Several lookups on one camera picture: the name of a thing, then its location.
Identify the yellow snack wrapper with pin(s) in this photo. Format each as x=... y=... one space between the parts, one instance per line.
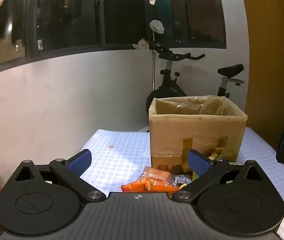
x=183 y=185

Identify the brown cardboard box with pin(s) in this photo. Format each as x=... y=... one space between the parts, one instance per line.
x=164 y=163

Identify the black exercise bike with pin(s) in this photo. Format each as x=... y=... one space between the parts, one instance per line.
x=167 y=92

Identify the small blue white snack packet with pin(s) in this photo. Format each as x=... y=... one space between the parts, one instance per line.
x=182 y=178

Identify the colourful small snack packet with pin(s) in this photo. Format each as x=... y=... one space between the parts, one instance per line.
x=214 y=156

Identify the bright orange snack packet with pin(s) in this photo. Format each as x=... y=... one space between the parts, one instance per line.
x=149 y=185

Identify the white bag on pole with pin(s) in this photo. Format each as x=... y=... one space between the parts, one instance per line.
x=157 y=26

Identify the metal pole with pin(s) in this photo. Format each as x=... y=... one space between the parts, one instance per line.
x=153 y=62

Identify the orange wooden panel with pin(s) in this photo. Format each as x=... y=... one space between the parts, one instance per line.
x=264 y=55

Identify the crumpled white cloth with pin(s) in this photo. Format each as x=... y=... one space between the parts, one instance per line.
x=140 y=44

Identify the green white snack packet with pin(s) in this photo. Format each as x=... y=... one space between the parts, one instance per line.
x=195 y=177

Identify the checked pale blue tablecloth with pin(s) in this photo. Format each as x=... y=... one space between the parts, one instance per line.
x=122 y=150

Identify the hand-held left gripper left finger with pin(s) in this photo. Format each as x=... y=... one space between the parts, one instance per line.
x=80 y=162

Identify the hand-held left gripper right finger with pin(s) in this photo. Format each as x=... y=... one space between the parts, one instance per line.
x=198 y=163

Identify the dark framed window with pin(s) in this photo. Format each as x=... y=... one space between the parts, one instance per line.
x=69 y=17

